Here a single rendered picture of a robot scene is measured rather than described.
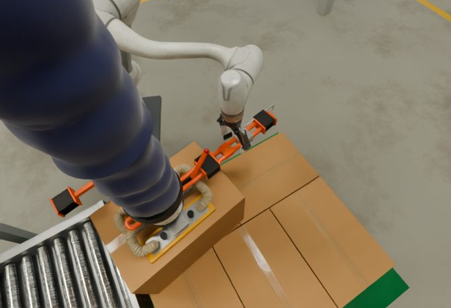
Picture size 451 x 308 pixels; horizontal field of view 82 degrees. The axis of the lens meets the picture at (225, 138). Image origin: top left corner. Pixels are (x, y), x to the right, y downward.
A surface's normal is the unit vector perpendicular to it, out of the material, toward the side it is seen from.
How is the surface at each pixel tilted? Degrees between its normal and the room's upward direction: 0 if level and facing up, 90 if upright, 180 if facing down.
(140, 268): 0
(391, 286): 0
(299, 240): 0
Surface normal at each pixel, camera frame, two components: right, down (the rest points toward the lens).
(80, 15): 0.97, 0.23
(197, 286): -0.04, -0.51
